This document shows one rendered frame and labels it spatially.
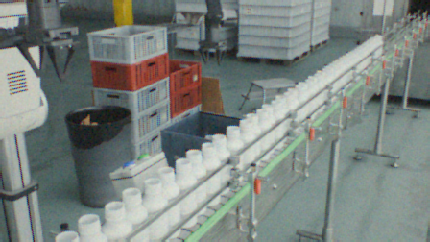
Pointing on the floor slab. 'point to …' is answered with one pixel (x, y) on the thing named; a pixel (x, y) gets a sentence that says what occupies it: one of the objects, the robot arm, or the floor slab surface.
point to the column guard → (123, 12)
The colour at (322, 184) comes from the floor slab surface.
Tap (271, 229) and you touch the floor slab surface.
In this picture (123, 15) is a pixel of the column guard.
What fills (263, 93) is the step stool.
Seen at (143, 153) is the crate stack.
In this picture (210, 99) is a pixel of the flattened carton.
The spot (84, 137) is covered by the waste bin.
